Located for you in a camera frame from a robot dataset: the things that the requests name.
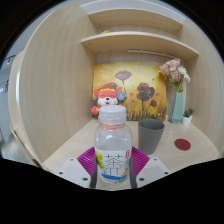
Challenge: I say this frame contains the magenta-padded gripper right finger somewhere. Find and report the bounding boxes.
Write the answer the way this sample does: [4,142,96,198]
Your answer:
[128,145,172,190]

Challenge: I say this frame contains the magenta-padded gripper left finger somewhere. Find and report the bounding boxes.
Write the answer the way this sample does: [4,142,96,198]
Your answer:
[55,146,100,190]

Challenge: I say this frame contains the clear plastic drink bottle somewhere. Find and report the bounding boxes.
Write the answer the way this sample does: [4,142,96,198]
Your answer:
[94,104,134,185]

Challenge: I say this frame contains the grey ribbed cup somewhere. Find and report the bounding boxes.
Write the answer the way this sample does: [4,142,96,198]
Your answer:
[137,119,166,156]

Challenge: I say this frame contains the flat round red coaster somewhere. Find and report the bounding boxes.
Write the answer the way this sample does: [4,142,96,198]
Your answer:
[174,138,192,152]

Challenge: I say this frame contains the small potted succulent plant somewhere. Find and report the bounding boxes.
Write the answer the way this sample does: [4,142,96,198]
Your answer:
[181,107,195,127]

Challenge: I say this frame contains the teal faceted vase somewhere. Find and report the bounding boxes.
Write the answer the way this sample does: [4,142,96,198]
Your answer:
[169,90,184,125]

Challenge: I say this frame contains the red plush toy figure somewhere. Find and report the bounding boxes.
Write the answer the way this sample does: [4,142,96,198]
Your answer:
[90,84,128,118]

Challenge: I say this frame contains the yellow poppy flower painting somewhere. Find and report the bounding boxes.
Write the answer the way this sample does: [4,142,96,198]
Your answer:
[92,61,168,122]

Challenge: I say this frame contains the pink and white flower bouquet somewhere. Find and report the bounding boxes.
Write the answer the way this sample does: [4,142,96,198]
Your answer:
[158,57,192,94]

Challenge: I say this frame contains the white light bar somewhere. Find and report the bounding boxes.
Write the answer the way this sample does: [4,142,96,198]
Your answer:
[127,49,178,59]

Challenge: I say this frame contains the wooden desk shelf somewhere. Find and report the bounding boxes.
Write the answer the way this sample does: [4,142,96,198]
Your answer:
[80,6,200,61]

